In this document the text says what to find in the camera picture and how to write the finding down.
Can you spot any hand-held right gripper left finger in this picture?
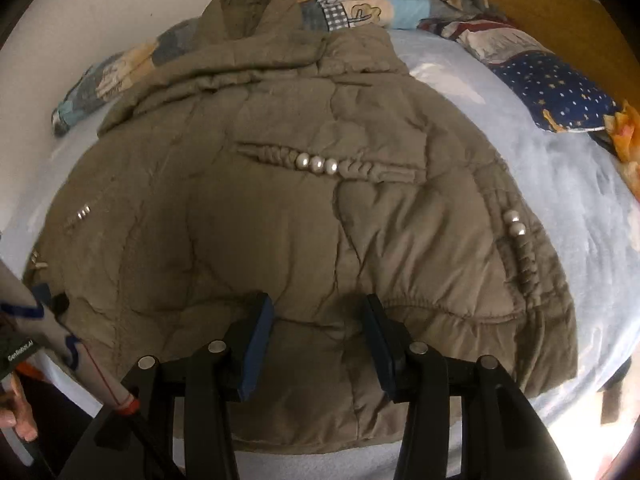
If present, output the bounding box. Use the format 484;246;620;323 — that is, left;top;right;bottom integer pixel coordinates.
60;291;275;480

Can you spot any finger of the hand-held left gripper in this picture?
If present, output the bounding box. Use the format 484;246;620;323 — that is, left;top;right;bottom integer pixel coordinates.
31;283;72;323

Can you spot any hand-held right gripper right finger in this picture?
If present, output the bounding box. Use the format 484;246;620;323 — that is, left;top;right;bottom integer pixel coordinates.
362;294;577;480

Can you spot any olive puffer jacket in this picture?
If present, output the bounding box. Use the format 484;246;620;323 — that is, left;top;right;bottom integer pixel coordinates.
31;0;580;456

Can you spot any person's left hand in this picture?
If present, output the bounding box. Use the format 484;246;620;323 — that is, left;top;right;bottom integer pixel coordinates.
0;374;40;444

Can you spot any light blue cloud bed sheet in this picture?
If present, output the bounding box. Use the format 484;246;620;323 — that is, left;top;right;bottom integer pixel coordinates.
0;25;640;480

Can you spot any navy star-printed pillow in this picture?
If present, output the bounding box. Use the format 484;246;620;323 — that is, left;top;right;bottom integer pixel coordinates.
487;50;626;134

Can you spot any orange cloth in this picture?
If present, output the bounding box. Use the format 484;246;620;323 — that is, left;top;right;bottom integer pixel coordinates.
602;100;640;164

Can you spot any red white striped pillow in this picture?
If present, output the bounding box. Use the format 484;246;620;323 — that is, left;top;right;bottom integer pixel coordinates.
417;16;551;67

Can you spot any patchwork quilt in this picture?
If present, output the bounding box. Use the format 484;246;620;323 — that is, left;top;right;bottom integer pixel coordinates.
50;0;507;138

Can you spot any wooden headboard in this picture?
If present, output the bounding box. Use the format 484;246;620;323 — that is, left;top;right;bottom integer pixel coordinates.
474;0;640;111

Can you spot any black cable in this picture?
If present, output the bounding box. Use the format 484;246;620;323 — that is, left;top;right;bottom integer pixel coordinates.
127;409;185;480

